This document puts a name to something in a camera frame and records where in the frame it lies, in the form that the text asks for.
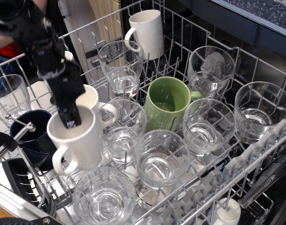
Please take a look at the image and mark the clear glass middle right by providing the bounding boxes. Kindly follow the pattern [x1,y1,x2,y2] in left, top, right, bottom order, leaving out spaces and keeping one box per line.
[182,98,236,157]

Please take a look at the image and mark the clear glass far right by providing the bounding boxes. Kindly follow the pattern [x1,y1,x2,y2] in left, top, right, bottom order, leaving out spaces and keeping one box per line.
[234,81,286,144]

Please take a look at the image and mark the black clamp with metal screw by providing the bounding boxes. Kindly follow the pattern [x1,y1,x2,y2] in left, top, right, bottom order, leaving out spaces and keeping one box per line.
[0,113,36,160]

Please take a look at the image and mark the metal wire dishwasher rack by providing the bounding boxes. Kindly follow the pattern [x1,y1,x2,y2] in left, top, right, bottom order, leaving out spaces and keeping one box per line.
[0,0,286,225]

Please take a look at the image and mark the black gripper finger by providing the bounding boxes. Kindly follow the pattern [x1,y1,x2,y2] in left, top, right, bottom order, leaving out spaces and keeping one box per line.
[57,106,82,128]

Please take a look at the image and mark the clear glass front centre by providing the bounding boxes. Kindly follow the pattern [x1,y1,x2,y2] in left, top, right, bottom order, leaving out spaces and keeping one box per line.
[134,129,191,190]

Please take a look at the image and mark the white mug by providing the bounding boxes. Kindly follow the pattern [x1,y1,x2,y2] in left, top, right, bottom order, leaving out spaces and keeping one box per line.
[47,106,103,175]
[76,84,117,128]
[64,51,75,62]
[125,9,164,60]

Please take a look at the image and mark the dark blue mug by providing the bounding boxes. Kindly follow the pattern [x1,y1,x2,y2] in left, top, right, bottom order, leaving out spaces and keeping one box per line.
[17,110,57,171]

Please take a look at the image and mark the clear glass rear centre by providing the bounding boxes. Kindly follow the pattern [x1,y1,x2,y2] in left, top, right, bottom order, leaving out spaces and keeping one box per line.
[98,40,144,98]

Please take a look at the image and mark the clear glass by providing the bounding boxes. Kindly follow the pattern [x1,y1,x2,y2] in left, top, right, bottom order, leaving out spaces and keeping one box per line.
[96,99,147,163]
[134,129,191,190]
[0,75,31,127]
[182,98,236,157]
[187,46,235,98]
[98,40,144,98]
[234,81,286,144]
[73,167,135,225]

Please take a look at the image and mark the clear glass far left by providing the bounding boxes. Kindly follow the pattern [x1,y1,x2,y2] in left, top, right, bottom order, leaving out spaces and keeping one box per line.
[0,75,31,127]

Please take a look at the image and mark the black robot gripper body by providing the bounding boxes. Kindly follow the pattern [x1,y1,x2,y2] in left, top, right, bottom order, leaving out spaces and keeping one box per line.
[31,37,84,115]

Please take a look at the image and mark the clear glass rear right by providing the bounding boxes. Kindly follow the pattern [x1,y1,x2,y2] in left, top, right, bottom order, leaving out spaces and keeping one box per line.
[187,46,235,98]

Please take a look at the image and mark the white cup lower rack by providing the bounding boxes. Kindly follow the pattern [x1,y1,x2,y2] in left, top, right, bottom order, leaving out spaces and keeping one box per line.
[212,198,241,225]

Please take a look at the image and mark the black plastic cutlery tray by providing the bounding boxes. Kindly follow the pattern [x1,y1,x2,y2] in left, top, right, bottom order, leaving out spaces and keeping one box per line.
[2,158,40,206]

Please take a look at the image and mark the wooden cabinet panel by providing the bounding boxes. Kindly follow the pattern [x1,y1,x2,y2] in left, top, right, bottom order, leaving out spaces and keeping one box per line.
[58,0,124,84]

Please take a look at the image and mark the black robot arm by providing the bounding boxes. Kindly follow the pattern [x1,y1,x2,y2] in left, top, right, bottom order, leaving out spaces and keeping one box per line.
[0,0,85,128]

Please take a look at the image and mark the clear glass front left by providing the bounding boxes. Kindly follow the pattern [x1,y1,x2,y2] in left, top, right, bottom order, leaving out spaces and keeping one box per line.
[73,167,135,225]

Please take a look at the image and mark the green ceramic mug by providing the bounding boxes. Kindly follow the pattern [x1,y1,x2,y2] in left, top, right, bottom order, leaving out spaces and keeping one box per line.
[144,76,203,132]

